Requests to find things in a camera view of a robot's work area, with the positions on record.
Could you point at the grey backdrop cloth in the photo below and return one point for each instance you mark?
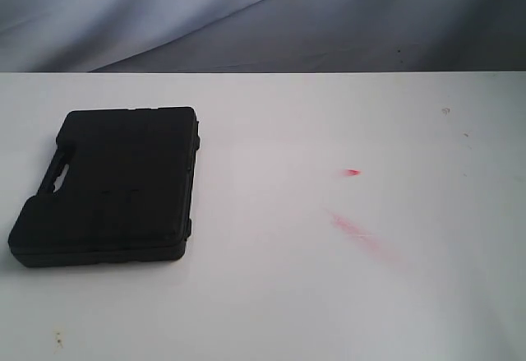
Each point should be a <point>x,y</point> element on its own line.
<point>262,35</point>

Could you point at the black plastic carry case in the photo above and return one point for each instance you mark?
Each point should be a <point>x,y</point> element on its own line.
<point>118,189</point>

